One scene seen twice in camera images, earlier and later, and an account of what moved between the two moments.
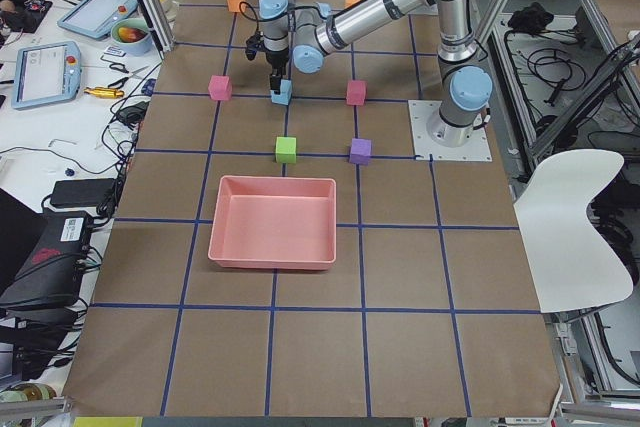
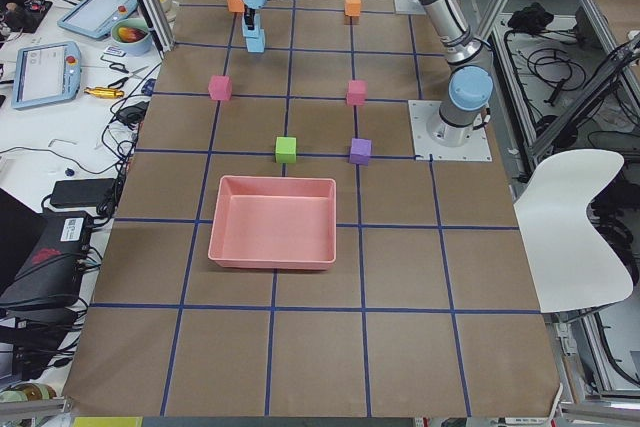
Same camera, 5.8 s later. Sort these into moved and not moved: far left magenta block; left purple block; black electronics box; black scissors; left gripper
Moved: left gripper
Not moved: black scissors; left purple block; black electronics box; far left magenta block
